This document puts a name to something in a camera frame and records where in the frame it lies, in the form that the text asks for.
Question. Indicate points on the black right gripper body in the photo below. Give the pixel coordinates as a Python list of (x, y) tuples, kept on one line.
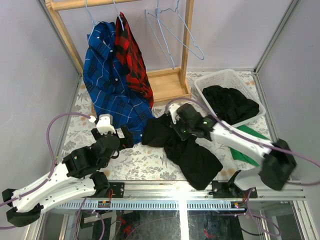
[(184, 130)]

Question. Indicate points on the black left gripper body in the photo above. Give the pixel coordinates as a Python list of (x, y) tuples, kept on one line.
[(110, 135)]

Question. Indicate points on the black button shirt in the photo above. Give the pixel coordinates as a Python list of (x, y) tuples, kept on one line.
[(229, 104)]

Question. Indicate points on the black shirt wire hanger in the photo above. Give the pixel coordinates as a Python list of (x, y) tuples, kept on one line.
[(155, 23)]

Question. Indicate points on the light blue wire hanger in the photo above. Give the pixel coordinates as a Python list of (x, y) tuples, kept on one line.
[(182, 27)]

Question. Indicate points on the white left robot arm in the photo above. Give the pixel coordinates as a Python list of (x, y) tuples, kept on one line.
[(77, 176)]

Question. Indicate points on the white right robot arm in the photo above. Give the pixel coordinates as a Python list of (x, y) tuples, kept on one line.
[(274, 159)]

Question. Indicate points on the blue plaid shirt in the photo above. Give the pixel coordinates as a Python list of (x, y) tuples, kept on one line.
[(105, 78)]

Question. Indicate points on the red plaid shirt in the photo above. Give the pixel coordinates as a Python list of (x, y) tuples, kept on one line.
[(130, 56)]

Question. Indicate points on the wooden clothes rack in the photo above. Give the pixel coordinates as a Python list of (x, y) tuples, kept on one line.
[(167, 84)]

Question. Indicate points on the white plastic basket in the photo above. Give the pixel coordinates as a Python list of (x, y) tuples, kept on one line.
[(228, 78)]

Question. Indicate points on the green cloth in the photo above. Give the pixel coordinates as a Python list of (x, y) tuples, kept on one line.
[(245, 141)]

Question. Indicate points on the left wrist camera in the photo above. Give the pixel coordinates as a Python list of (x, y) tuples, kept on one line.
[(103, 123)]

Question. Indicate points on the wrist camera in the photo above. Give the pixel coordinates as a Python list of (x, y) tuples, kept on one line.
[(172, 109), (103, 123)]

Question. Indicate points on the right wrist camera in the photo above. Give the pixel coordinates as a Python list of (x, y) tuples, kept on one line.
[(172, 109)]

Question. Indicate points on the aluminium mounting rail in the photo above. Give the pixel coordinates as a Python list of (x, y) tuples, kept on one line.
[(172, 195)]

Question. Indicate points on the red shirt wire hanger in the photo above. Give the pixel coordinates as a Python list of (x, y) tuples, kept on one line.
[(119, 15)]

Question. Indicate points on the blue shirt wire hanger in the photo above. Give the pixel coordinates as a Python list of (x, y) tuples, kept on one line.
[(94, 23)]

